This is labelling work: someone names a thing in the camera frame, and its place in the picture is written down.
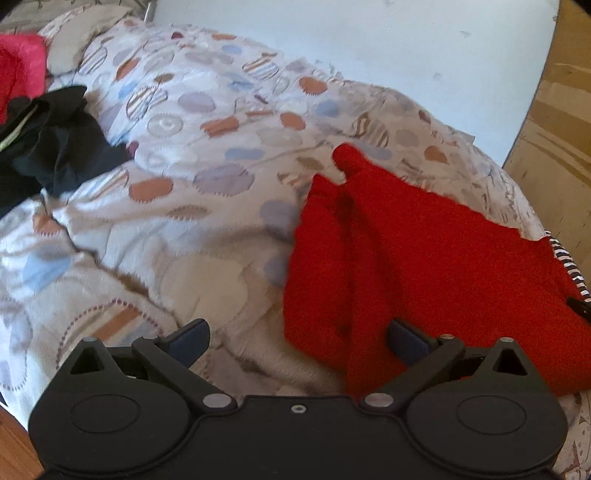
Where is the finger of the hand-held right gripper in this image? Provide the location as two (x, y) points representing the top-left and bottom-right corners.
(566, 296), (591, 322)

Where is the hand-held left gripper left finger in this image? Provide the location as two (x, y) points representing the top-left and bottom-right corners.
(58, 318), (238, 414)

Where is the plywood board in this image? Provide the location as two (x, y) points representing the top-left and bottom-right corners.
(501, 0), (591, 273)

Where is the striped bed sheet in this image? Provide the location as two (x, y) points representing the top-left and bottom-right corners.
(549, 231), (591, 303)

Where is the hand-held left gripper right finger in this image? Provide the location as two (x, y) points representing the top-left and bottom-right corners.
(358, 318), (539, 414)

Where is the crimson shiny cloth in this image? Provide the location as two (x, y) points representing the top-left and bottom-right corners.
(0, 33), (49, 125)

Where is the metal bed headboard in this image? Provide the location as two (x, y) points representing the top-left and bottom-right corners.
(0, 0), (155, 28)

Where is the black garment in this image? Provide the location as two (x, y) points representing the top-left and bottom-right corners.
(0, 85), (134, 217)

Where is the circle patterned duvet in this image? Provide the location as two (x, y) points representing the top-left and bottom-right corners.
(0, 16), (591, 480)

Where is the grey pillow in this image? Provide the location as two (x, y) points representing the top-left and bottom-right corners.
(39, 4), (134, 77)

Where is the red knit sweater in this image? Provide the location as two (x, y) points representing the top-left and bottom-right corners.
(283, 143), (591, 400)

